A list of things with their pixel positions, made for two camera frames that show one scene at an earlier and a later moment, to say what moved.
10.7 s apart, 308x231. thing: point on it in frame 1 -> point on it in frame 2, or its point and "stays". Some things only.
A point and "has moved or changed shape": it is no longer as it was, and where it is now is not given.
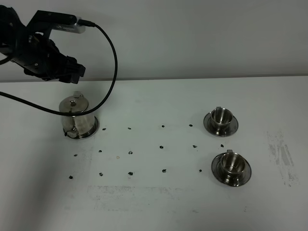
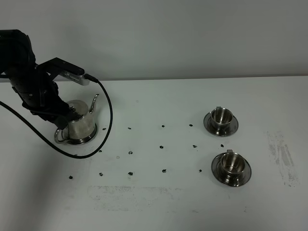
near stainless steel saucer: (219, 176) stays
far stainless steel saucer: (208, 125) stays
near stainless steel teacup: (233, 164) stays
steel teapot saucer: (89, 134) -> (83, 140)
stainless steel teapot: (77, 127) has moved or changed shape
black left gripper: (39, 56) -> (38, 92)
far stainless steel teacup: (221, 117) stays
